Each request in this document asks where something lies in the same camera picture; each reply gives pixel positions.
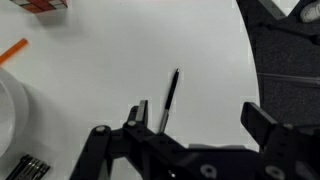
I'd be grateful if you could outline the orange straw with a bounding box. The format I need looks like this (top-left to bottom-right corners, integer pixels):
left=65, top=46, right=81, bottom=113
left=0, top=37, right=30, bottom=66

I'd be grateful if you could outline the white ceramic bowl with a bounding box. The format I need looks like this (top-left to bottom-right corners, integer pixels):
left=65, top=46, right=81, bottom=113
left=0, top=66, right=31, bottom=159

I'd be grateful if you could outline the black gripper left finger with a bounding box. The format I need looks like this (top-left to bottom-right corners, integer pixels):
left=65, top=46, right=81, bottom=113
left=69, top=99, right=188, bottom=180

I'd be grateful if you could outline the multicoloured rubik's cube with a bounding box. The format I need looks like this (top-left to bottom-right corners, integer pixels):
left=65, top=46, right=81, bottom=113
left=9, top=0, right=69, bottom=14

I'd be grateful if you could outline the white tube end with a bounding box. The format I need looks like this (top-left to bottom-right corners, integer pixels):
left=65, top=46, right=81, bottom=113
left=299, top=1, right=320, bottom=24

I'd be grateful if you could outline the black and silver pen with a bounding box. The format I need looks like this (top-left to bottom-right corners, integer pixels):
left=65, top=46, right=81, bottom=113
left=157, top=68, right=181, bottom=135

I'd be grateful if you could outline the black folding hex key set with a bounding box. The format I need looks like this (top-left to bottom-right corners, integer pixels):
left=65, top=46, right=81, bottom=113
left=4, top=153, right=52, bottom=180

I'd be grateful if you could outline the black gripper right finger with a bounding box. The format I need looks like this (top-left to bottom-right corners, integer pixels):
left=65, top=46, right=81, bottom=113
left=240, top=101, right=320, bottom=180

